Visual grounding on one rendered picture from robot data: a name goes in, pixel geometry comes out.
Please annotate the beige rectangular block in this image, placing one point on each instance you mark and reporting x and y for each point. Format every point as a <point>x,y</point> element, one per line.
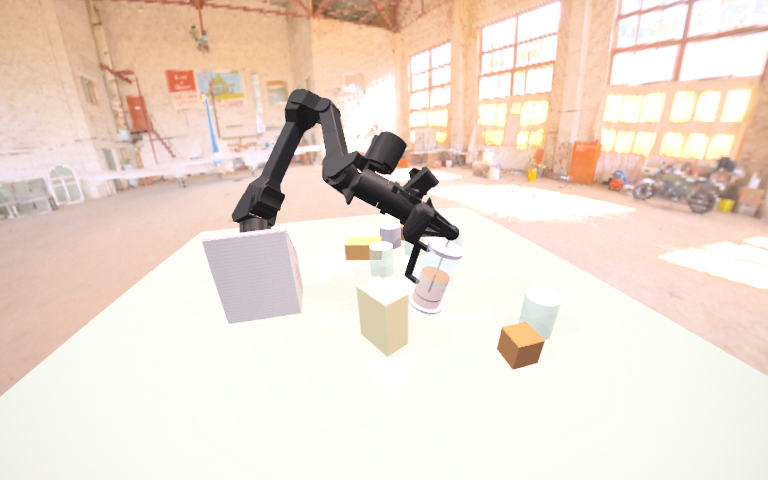
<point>383,311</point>

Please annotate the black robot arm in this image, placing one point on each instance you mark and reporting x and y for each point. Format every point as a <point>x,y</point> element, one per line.
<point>263,196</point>

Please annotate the glass french press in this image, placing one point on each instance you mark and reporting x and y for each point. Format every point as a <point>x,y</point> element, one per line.
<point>439,265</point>

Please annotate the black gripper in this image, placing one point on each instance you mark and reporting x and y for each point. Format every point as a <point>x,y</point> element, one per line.
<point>420,220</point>

